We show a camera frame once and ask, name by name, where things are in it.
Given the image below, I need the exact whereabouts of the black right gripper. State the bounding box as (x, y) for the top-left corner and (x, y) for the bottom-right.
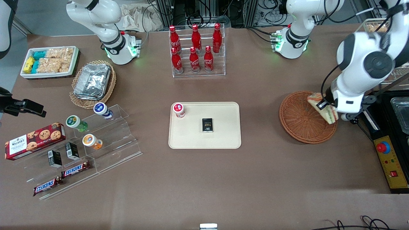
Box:
(0, 96), (47, 116)

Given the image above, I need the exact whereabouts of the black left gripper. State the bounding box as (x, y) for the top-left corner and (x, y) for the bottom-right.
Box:
(317, 91), (336, 111)

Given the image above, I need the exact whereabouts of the triangular sandwich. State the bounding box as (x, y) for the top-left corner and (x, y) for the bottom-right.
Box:
(307, 92), (339, 125)

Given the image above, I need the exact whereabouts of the round brown wicker basket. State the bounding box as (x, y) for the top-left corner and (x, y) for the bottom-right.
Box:
(279, 91), (338, 144)

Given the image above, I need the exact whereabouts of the oval light wicker basket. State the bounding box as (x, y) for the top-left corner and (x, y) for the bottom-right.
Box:
(69, 60), (117, 110)

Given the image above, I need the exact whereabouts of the cream plastic tray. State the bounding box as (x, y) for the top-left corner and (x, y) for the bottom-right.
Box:
(168, 102), (242, 150)

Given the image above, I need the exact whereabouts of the red tartan cookie box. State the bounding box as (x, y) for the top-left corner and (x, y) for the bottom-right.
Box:
(4, 122), (66, 161)

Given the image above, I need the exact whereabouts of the green cap small bottle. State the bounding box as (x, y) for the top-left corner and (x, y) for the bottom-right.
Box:
(66, 115), (89, 133)

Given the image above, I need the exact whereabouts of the puffed rice snack pack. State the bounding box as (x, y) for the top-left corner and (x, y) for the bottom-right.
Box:
(61, 47), (75, 73)
(37, 58), (62, 73)
(45, 48), (63, 59)

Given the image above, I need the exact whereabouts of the black countertop appliance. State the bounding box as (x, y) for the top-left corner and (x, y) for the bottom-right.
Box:
(360, 90), (409, 150)

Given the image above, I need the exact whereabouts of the stack of foil trays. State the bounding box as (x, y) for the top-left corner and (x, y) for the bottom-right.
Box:
(73, 64), (112, 101)

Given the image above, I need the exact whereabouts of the white rectangular snack bin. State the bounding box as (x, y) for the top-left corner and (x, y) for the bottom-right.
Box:
(20, 46), (80, 80)

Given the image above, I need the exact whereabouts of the orange cap small bottle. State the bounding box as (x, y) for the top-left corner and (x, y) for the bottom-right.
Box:
(82, 134), (104, 150)

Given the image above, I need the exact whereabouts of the blue cap small bottle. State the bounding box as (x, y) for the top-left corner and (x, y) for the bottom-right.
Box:
(93, 102), (114, 120)

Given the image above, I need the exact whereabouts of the brown snickers bar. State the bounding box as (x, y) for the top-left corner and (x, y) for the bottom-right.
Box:
(33, 177), (64, 197)
(61, 161), (92, 179)

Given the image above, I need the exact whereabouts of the clear plastic container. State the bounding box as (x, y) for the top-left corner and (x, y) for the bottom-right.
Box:
(390, 97), (409, 135)

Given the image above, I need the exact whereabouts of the yellow emergency stop control box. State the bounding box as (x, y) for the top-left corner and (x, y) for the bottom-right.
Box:
(373, 135), (409, 192)

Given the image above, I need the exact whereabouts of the clear acrylic step shelf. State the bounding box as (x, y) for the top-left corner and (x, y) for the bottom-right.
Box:
(13, 104), (143, 201)

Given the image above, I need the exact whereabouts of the red cola bottle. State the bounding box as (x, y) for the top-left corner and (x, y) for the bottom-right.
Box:
(204, 46), (214, 73)
(212, 23), (223, 54)
(169, 26), (182, 53)
(171, 47), (184, 74)
(191, 24), (203, 52)
(189, 47), (201, 73)

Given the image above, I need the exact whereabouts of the clear acrylic bottle rack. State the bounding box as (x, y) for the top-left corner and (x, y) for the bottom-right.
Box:
(169, 23), (226, 78)

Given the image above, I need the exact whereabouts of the black equipment rack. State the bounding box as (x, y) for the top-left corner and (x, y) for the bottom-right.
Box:
(154, 0), (287, 29)

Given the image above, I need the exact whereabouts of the crumpled beige cloth bag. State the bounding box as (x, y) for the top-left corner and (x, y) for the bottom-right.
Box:
(119, 3), (164, 33)

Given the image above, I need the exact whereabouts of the red cap small bottle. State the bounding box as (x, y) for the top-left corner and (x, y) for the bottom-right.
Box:
(173, 102), (186, 119)

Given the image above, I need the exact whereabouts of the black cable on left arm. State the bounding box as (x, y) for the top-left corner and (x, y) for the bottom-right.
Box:
(321, 63), (342, 97)

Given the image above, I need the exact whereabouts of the black cable on table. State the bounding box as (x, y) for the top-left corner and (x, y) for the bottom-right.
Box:
(351, 118), (375, 142)

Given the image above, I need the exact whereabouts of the snack pack in wire basket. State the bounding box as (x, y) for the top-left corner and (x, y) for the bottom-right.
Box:
(366, 24), (389, 33)

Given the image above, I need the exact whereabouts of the white wire basket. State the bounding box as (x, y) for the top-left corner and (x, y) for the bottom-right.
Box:
(355, 18), (409, 84)

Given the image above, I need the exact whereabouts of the black looped cable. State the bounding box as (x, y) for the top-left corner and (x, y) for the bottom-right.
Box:
(312, 215), (400, 230)

